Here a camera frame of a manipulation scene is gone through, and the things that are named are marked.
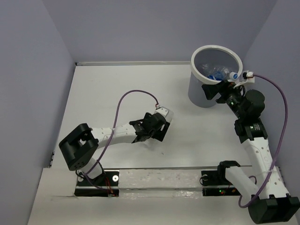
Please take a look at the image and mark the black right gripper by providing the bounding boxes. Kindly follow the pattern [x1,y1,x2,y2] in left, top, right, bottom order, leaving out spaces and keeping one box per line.
[201,79,246,119]

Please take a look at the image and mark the large ribbed clear bottle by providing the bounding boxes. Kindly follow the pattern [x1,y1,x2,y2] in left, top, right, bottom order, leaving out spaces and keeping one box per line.
[144,110,175,148]

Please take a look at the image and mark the blue label bottle white cap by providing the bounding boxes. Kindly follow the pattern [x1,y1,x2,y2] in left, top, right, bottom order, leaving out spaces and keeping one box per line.
[207,71,239,82]

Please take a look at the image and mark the crushed clear bottle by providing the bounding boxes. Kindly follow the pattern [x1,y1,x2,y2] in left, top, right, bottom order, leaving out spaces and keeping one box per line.
[200,63,229,76]

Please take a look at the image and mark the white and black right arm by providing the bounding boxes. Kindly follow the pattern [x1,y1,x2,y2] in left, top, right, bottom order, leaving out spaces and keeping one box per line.
[202,81,300,224]

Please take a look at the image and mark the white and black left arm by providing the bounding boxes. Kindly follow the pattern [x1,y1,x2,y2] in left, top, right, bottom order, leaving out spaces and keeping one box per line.
[59,107,173,185]

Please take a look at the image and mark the grey bin with white rim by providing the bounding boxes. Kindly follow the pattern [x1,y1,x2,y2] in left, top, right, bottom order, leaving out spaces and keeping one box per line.
[188,45,243,108]

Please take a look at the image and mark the white foam strip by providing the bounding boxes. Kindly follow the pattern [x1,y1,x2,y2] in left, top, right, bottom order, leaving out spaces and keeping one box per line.
[118,169,203,199]

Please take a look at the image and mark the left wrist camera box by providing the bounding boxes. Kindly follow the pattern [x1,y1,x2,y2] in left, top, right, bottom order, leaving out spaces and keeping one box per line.
[154,106,174,123]

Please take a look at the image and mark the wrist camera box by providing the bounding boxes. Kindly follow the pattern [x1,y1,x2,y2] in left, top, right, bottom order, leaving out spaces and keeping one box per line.
[234,70,255,88]
[154,106,174,123]

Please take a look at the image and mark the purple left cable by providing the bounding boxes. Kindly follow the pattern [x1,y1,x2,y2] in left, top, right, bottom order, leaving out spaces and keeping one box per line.
[84,90,160,194]

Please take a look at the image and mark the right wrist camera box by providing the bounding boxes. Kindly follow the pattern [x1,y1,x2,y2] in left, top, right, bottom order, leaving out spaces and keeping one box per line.
[234,70,255,88]

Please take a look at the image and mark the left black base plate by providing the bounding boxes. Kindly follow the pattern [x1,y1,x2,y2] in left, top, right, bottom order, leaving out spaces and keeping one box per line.
[75,170,120,197]

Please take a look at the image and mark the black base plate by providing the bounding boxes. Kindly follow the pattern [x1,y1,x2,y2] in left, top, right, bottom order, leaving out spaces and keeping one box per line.
[75,170,120,197]
[199,160,240,197]

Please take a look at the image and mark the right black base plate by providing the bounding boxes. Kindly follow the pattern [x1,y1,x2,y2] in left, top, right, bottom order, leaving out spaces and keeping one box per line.
[199,160,240,197]

